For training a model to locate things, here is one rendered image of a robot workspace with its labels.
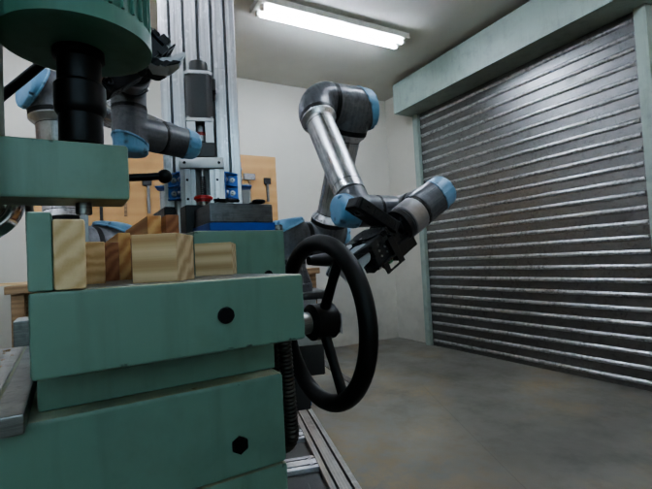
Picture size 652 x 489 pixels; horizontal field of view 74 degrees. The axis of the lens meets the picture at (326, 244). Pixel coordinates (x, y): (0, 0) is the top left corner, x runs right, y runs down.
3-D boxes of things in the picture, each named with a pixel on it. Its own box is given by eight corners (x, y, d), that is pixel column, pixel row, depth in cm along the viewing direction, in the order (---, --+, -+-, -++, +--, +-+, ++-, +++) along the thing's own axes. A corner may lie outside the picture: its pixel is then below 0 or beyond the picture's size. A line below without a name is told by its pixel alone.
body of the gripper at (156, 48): (145, 10, 80) (136, 40, 90) (111, 36, 76) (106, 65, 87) (178, 44, 82) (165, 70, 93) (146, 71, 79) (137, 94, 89)
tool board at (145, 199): (280, 247, 420) (276, 156, 423) (33, 256, 324) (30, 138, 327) (278, 247, 424) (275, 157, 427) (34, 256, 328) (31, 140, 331)
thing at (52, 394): (276, 368, 46) (274, 330, 46) (37, 413, 35) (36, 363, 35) (184, 327, 80) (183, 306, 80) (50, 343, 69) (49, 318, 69)
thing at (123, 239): (131, 279, 52) (130, 232, 52) (118, 280, 51) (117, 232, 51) (116, 277, 67) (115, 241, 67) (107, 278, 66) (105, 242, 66)
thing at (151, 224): (163, 277, 52) (161, 215, 52) (149, 278, 51) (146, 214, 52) (137, 277, 71) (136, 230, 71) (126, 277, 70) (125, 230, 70)
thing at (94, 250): (106, 283, 41) (104, 242, 41) (81, 284, 40) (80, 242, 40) (82, 277, 90) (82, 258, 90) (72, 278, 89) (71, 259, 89)
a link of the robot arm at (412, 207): (419, 195, 89) (394, 200, 95) (406, 206, 86) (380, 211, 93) (435, 226, 90) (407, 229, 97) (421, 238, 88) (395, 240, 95)
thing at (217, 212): (276, 230, 65) (274, 193, 65) (202, 231, 59) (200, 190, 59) (244, 236, 76) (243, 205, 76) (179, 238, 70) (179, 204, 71)
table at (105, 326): (388, 326, 44) (385, 267, 45) (29, 383, 28) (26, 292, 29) (213, 298, 96) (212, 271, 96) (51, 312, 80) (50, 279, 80)
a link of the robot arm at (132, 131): (169, 157, 101) (167, 111, 101) (124, 148, 92) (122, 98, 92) (148, 163, 105) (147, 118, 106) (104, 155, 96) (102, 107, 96)
